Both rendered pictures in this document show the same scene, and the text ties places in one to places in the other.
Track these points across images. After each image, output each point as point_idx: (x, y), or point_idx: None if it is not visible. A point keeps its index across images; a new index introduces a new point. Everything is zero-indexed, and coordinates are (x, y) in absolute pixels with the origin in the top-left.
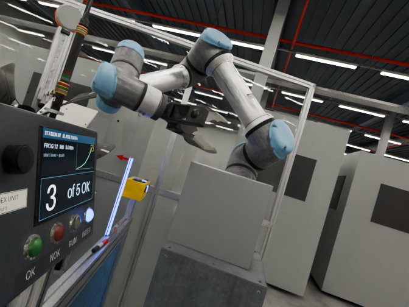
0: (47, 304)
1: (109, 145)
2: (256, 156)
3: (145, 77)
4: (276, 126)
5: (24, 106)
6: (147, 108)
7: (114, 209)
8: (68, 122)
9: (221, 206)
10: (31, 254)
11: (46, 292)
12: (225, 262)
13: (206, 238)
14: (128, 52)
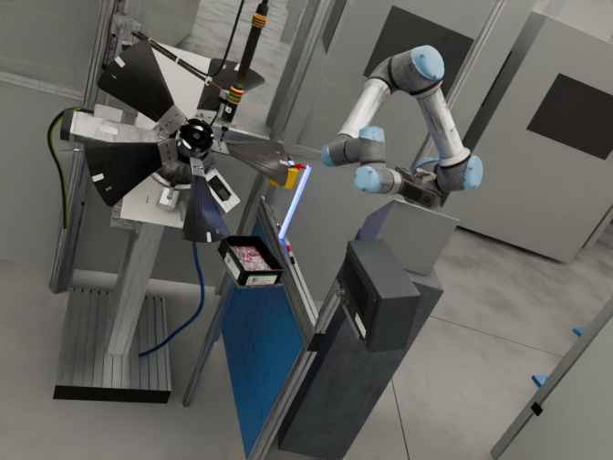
0: (316, 316)
1: (278, 148)
2: (447, 186)
3: (362, 124)
4: (472, 168)
5: (197, 120)
6: (390, 193)
7: (290, 216)
8: (189, 89)
9: (415, 234)
10: None
11: (306, 308)
12: (411, 271)
13: (399, 256)
14: (380, 148)
